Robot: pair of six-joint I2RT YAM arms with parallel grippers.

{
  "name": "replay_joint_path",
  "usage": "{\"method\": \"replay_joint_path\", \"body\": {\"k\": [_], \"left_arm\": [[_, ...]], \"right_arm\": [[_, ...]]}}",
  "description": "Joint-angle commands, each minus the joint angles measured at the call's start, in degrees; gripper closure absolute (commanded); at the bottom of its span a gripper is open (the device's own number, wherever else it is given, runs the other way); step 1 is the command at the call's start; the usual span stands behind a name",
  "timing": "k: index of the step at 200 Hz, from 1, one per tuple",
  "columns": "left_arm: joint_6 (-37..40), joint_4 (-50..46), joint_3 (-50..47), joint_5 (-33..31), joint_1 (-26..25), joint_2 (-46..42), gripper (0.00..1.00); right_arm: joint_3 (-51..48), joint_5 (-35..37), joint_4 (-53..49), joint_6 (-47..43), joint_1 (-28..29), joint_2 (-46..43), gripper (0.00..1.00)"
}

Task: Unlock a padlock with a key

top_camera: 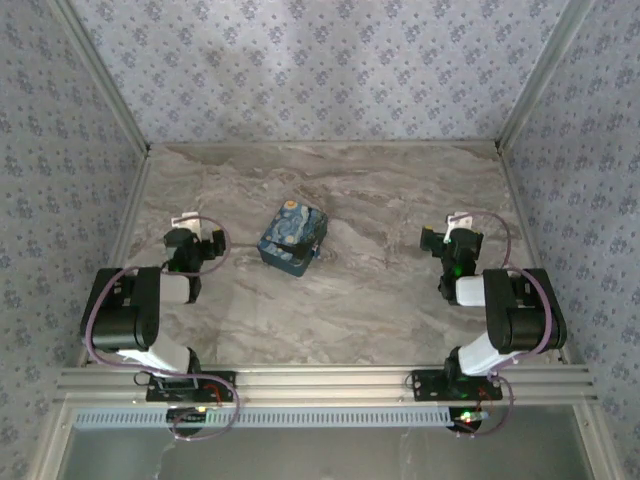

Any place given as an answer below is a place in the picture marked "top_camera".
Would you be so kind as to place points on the blue starry night box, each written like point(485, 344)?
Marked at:
point(292, 225)

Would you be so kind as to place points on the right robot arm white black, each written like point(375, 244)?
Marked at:
point(525, 315)

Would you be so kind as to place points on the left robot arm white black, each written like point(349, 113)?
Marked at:
point(120, 310)

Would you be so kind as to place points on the black controller board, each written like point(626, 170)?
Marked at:
point(467, 419)
point(187, 416)

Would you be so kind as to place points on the grey metal panel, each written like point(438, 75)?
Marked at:
point(300, 455)

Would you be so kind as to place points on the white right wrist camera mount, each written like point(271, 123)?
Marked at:
point(460, 221)

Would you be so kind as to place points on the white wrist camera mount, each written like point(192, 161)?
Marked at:
point(460, 221)
point(184, 220)

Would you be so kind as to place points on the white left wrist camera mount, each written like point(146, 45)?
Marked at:
point(184, 220)

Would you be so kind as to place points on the aluminium side rail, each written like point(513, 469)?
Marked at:
point(524, 225)
point(129, 220)

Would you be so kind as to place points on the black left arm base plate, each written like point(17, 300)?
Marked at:
point(225, 385)

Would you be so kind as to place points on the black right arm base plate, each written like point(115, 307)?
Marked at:
point(425, 385)

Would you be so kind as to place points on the thin aluminium table edge rail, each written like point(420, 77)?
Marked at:
point(325, 144)

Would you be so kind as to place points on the aluminium mounting rail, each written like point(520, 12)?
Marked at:
point(325, 385)

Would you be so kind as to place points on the aluminium corner post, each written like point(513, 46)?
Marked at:
point(545, 70)
point(100, 75)

